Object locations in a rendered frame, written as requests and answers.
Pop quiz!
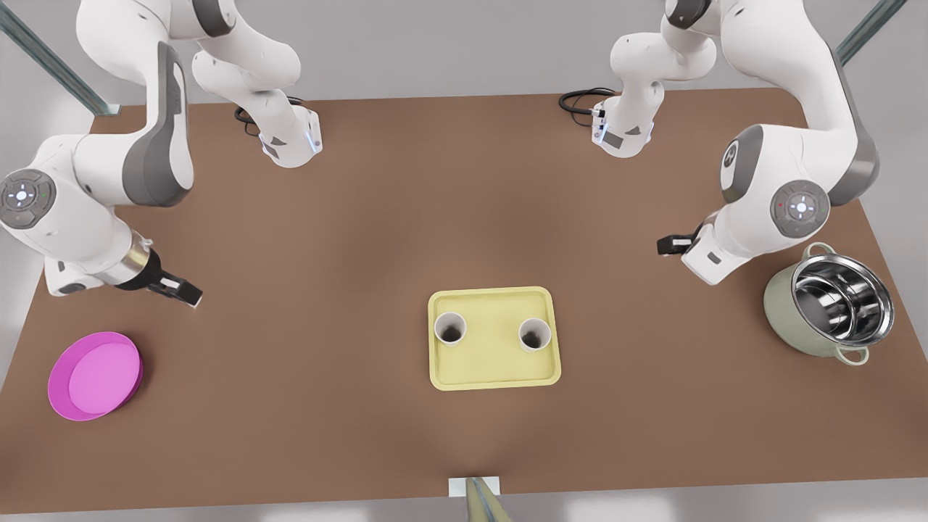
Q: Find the pink round plate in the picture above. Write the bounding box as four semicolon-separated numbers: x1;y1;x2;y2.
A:
48;332;144;422

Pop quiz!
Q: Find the yellow rectangular tray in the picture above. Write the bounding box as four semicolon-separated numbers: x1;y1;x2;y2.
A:
428;287;562;392

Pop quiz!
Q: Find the black cable loop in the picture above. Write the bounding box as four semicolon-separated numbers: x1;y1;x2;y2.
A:
234;96;305;138
559;88;618;132

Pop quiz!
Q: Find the silver frame post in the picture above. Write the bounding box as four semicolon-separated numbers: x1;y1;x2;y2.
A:
449;476;513;522
0;4;121;117
834;0;908;67

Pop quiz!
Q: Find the green steel pot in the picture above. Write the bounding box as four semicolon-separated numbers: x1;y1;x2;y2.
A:
763;242;895;366

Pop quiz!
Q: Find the white IKEA cup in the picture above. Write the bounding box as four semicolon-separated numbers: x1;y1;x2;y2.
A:
518;318;553;353
434;312;468;347

